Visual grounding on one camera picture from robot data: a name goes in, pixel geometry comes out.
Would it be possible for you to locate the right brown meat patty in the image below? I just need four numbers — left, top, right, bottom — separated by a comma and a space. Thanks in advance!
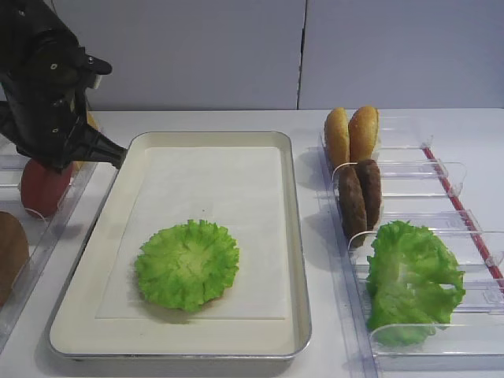
355, 159, 382, 231

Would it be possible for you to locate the clear plastic rack left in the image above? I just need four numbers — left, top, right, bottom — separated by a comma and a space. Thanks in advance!
1, 137, 96, 347

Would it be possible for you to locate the red tomato slice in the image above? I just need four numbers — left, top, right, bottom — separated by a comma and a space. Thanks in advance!
20, 159, 73, 217

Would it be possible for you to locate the brown meat patty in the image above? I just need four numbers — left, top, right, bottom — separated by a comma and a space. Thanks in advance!
355, 159, 382, 231
338, 165, 367, 248

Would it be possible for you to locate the clear plastic rack right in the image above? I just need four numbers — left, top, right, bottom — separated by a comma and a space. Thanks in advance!
319, 117, 503, 377

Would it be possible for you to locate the right bun half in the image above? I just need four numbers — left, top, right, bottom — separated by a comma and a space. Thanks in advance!
348, 106, 379, 162

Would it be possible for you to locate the green lettuce leaf on tray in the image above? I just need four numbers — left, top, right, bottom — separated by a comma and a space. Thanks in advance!
134, 220, 240, 312

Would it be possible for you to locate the green lettuce leaf in rack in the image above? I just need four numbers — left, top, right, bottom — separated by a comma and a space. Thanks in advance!
366, 220, 465, 347

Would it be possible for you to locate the bun half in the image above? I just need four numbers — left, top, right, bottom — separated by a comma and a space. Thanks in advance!
324, 107, 350, 168
348, 106, 379, 162

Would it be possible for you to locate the clear plastic rack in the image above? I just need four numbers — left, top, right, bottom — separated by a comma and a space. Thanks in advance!
319, 117, 503, 377
1, 137, 96, 347

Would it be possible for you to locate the left bun half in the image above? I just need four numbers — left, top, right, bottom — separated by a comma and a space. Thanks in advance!
324, 107, 350, 168

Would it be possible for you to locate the left brown meat patty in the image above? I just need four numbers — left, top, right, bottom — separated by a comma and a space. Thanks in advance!
338, 165, 367, 248

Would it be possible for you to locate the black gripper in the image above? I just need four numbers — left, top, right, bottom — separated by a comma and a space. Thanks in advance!
1, 1, 128, 170

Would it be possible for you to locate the brown bun at left edge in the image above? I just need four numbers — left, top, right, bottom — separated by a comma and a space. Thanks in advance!
1, 211, 29, 306

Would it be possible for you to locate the cream metal tray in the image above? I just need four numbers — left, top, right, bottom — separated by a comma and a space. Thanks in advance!
49, 132, 311, 359

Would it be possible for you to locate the white paper liner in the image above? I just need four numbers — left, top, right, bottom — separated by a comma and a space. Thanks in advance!
97, 147, 289, 319

